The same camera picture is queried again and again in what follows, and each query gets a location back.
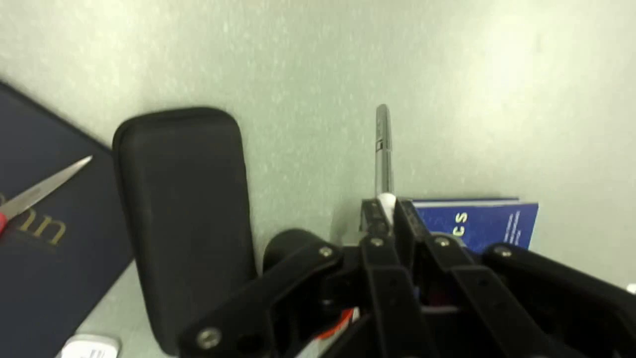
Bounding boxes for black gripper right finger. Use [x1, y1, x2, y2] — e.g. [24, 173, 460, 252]
[394, 200, 561, 358]

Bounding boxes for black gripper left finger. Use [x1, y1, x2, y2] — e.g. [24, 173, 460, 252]
[360, 198, 438, 358]

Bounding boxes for silver and white pen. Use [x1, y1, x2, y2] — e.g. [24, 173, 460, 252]
[376, 103, 396, 222]

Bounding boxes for blue hardcover book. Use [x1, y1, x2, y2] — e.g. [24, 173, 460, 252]
[414, 196, 539, 252]

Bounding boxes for black zippered hard case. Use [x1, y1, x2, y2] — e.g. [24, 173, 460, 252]
[114, 107, 257, 356]

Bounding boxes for small white square box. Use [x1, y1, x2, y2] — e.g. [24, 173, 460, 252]
[56, 334, 122, 358]

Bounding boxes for navy blue binder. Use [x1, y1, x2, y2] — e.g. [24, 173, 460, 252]
[0, 83, 132, 358]

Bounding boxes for red handled scissors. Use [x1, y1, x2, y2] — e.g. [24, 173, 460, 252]
[0, 155, 94, 232]

